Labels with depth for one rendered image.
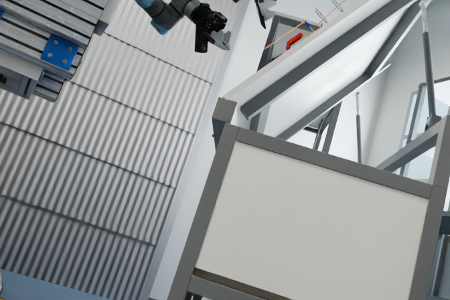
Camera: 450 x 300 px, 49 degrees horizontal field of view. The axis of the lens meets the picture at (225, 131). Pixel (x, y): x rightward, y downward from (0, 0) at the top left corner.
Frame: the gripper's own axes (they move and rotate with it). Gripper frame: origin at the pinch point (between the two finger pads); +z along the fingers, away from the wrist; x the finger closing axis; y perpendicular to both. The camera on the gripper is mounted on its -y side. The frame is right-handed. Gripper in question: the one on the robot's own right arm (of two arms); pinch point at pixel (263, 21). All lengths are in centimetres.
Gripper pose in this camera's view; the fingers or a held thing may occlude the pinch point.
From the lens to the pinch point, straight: 180.3
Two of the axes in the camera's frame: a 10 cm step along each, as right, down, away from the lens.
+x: 0.3, 2.4, 9.7
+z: 2.0, 9.5, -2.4
